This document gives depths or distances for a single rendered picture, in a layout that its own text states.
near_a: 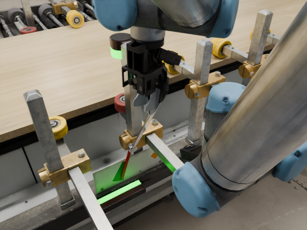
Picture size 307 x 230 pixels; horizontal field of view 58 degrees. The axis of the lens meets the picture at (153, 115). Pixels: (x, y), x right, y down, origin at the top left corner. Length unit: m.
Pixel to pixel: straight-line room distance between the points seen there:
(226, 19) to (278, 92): 0.21
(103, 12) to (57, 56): 0.85
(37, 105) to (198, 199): 0.43
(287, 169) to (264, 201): 1.43
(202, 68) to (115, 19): 0.47
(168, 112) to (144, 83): 0.61
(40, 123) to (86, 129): 0.37
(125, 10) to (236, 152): 0.27
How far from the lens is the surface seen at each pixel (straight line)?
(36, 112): 0.68
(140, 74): 0.60
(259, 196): 1.89
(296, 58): 0.22
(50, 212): 0.93
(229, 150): 0.31
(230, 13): 0.42
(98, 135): 1.08
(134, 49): 0.59
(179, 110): 1.25
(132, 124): 0.82
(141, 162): 0.94
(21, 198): 1.11
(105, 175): 0.89
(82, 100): 0.98
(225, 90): 0.51
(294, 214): 1.89
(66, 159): 0.83
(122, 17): 0.45
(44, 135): 0.72
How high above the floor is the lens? 1.44
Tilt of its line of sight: 38 degrees down
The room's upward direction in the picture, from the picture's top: straight up
